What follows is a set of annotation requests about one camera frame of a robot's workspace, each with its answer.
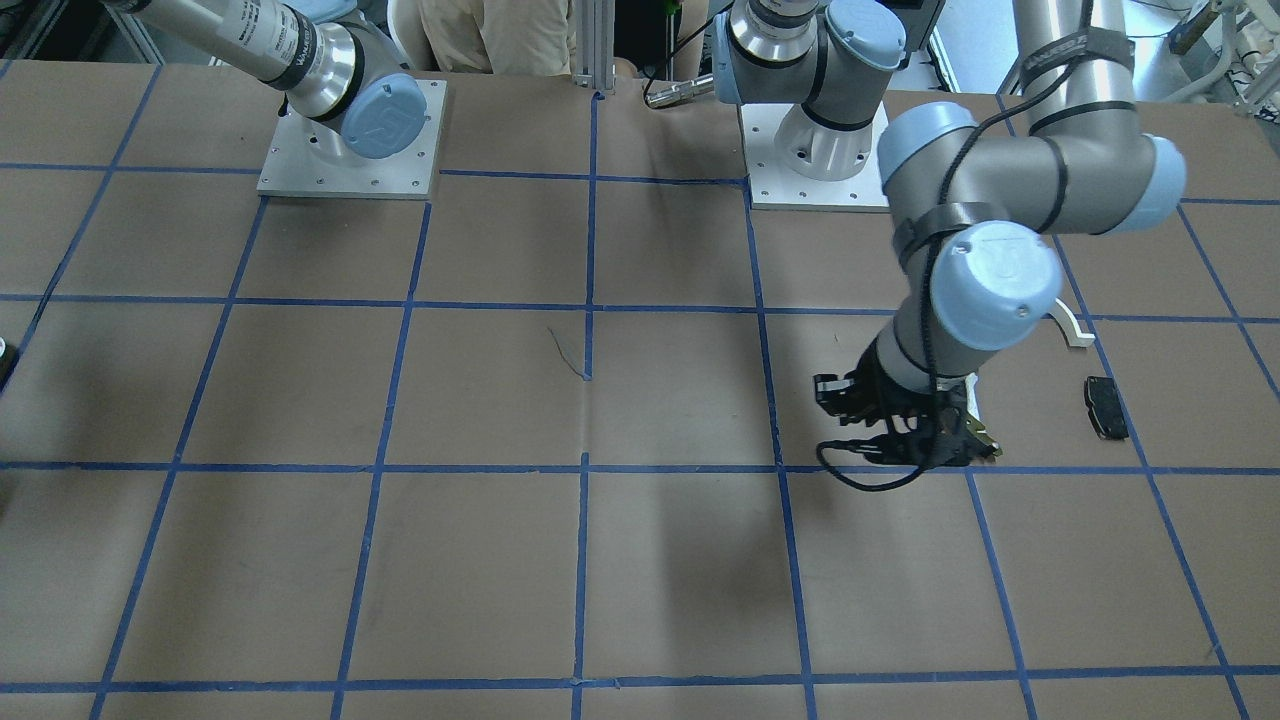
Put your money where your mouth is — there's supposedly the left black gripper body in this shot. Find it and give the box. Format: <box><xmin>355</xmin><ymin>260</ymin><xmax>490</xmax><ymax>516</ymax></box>
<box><xmin>812</xmin><ymin>347</ymin><xmax>975</xmax><ymax>471</ymax></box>

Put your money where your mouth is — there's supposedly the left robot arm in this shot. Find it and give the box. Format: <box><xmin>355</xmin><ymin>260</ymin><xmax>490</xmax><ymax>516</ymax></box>
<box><xmin>712</xmin><ymin>1</ymin><xmax>1187</xmax><ymax>475</ymax></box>

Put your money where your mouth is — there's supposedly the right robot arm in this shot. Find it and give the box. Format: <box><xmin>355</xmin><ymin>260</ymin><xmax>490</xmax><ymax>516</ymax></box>
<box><xmin>105</xmin><ymin>1</ymin><xmax>428</xmax><ymax>159</ymax></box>

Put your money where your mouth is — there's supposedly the green brake shoe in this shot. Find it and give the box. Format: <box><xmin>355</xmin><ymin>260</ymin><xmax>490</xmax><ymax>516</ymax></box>
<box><xmin>965</xmin><ymin>391</ymin><xmax>1004</xmax><ymax>462</ymax></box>

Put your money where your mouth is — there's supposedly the black brake pad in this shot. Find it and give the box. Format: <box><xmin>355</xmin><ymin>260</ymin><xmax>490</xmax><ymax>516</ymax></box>
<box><xmin>1083</xmin><ymin>375</ymin><xmax>1130</xmax><ymax>441</ymax></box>

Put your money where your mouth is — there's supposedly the silver metal cylinder tool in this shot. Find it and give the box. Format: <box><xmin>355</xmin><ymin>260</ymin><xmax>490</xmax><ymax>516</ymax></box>
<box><xmin>643</xmin><ymin>74</ymin><xmax>716</xmax><ymax>110</ymax></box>

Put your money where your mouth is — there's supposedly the seated person beige shirt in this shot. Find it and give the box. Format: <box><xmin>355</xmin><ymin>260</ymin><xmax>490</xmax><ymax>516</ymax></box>
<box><xmin>387</xmin><ymin>1</ymin><xmax>575</xmax><ymax>76</ymax></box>

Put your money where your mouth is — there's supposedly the black device at table edge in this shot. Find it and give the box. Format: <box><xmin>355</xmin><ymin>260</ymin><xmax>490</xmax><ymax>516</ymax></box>
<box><xmin>0</xmin><ymin>337</ymin><xmax>20</xmax><ymax>389</ymax></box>

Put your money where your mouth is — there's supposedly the white curved plastic bracket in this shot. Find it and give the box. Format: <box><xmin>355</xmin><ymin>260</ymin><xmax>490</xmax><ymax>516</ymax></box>
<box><xmin>1048</xmin><ymin>299</ymin><xmax>1097</xmax><ymax>348</ymax></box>

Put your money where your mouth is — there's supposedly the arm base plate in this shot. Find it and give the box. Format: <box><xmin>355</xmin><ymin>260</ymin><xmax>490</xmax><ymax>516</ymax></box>
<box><xmin>257</xmin><ymin>79</ymin><xmax>449</xmax><ymax>200</ymax></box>
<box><xmin>739</xmin><ymin>104</ymin><xmax>890</xmax><ymax>213</ymax></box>

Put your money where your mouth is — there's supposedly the aluminium frame post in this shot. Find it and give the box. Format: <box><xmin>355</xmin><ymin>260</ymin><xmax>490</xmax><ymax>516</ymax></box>
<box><xmin>572</xmin><ymin>0</ymin><xmax>616</xmax><ymax>94</ymax></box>

